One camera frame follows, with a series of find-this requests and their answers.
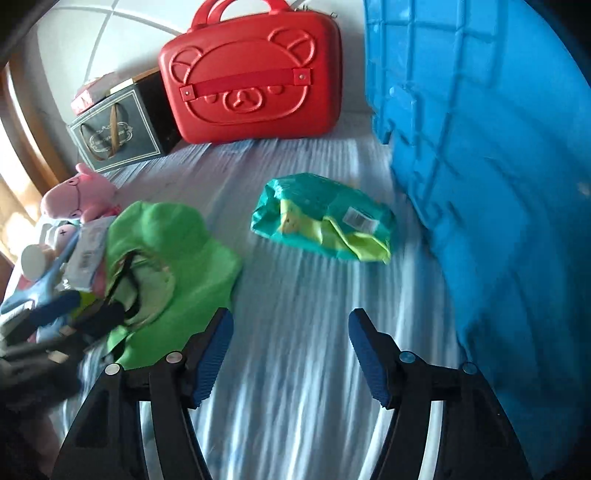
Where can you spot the white-capped small bottle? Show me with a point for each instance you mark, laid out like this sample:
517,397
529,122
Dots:
36,261

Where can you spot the light blue plastic toy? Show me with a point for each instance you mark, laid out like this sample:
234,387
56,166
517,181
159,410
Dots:
39,288

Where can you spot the green cloth hat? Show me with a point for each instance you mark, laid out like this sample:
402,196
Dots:
184,240

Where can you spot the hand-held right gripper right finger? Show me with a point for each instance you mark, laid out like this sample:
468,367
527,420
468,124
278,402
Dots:
367,360

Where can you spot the red bear-face carry case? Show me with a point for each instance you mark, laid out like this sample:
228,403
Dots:
249,60

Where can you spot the dark gift box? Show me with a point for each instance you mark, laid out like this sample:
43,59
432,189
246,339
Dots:
115,134

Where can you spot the pink and red flat box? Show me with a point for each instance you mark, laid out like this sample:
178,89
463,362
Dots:
85,97

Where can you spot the striped light blue bedsheet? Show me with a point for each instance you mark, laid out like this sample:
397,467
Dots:
295,323

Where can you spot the blue plastic crate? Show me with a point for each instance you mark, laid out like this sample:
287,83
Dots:
485,138

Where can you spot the white tagged packet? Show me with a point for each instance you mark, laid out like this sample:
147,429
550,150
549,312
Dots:
87,251

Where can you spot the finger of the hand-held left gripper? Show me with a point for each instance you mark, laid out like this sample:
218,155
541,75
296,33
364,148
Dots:
99,321
55,307

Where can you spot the teal and yellow packet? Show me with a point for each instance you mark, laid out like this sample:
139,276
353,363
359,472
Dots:
314,203

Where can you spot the white padded headboard panel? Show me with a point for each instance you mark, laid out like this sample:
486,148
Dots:
92,41

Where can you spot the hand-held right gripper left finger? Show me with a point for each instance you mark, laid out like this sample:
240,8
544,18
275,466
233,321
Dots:
212,360

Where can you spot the pink pig plush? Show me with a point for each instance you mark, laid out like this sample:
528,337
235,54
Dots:
69,194

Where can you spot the wooden frame post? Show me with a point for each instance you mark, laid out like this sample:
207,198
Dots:
23,129

